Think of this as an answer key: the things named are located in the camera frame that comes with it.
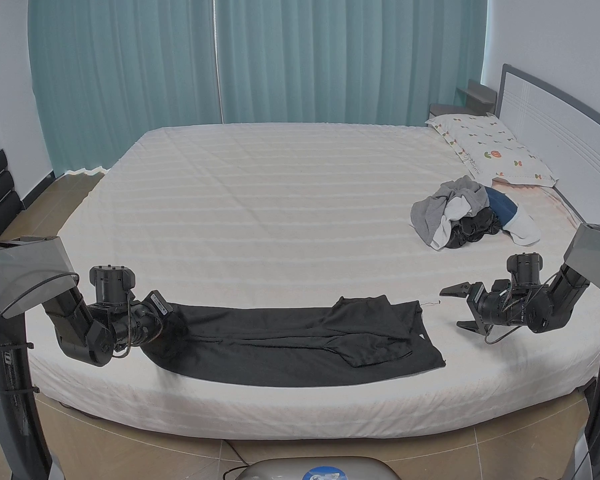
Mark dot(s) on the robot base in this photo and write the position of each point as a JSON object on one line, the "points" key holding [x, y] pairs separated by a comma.
{"points": [[300, 470]]}

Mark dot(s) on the bed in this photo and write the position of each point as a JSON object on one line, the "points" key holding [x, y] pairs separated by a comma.
{"points": [[280, 208]]}

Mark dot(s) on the black T-shirt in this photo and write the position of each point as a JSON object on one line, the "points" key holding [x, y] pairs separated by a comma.
{"points": [[280, 348]]}

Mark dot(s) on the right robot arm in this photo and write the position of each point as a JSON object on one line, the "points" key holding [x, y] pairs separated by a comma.
{"points": [[565, 288]]}

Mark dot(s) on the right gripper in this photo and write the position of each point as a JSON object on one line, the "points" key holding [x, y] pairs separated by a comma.
{"points": [[492, 310]]}

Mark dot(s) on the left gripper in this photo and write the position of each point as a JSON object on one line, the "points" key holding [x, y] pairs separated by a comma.
{"points": [[145, 328]]}

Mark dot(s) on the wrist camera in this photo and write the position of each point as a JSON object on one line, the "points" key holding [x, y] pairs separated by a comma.
{"points": [[501, 286], [159, 304]]}

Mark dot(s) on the grey bedside table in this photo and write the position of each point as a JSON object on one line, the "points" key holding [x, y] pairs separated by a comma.
{"points": [[472, 100]]}

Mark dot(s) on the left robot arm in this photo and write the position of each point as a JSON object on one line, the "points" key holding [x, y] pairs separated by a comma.
{"points": [[70, 318]]}

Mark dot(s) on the pile of clothes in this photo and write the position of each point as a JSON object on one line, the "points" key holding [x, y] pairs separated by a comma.
{"points": [[455, 223]]}

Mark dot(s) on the white printed pillow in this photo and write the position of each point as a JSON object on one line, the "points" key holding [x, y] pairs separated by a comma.
{"points": [[490, 150]]}

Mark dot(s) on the blue-green curtain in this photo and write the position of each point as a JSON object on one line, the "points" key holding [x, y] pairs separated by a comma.
{"points": [[350, 43], [125, 68]]}

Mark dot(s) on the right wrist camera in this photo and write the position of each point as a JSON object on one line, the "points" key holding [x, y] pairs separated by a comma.
{"points": [[501, 286]]}

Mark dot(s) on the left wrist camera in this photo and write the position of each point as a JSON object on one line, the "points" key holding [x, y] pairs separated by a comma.
{"points": [[159, 304]]}

